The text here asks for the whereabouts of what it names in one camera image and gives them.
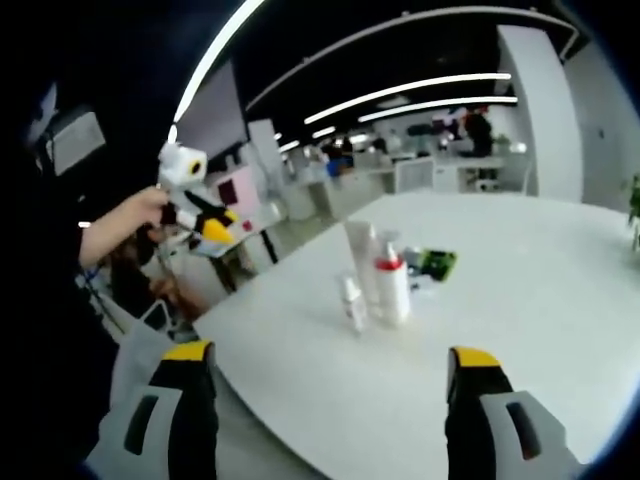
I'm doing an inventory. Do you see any large dark monitor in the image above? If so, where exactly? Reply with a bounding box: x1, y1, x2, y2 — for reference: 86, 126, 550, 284
174, 58, 250, 169

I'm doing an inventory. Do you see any desk with black legs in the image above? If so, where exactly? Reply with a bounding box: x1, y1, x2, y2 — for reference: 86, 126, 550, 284
162, 229, 279, 295

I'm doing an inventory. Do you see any small grey skincare tube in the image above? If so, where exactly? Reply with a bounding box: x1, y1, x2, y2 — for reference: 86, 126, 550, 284
338, 272, 369, 335

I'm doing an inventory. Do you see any person's black clothing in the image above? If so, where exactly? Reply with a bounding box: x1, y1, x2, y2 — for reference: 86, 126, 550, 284
0, 164, 119, 466

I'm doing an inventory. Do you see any tall white skincare tube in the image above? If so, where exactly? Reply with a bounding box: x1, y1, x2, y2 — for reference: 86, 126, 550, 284
344, 219, 381, 311

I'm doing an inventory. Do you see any grey rectangular panel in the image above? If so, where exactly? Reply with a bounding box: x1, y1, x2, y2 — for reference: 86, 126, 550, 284
49, 112, 108, 177

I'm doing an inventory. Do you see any person's left hand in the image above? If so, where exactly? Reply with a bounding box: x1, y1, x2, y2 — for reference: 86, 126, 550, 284
124, 188, 172, 237

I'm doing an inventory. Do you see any long ceiling light strip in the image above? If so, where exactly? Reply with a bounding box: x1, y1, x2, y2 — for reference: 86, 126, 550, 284
358, 96, 519, 124
303, 73, 513, 126

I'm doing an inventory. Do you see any white desk partition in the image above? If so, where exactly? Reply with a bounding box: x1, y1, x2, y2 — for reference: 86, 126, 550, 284
394, 157, 435, 194

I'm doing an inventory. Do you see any pink white display board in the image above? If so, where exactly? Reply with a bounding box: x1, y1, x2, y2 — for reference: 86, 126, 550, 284
206, 167, 262, 237

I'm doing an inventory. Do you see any potted green plant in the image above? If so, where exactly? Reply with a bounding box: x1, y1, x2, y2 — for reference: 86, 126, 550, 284
622, 172, 640, 252

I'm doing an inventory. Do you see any white red-collared skincare pump bottle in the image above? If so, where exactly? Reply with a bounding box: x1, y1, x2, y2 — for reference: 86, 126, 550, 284
372, 230, 412, 329

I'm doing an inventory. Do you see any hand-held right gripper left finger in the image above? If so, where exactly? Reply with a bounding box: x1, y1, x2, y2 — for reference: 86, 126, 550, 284
82, 339, 220, 480

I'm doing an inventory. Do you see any green black skincare sachet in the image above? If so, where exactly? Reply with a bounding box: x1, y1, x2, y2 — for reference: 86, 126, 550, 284
402, 245, 459, 282

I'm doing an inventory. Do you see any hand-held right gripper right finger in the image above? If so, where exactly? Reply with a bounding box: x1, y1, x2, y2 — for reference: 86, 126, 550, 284
444, 345, 584, 480

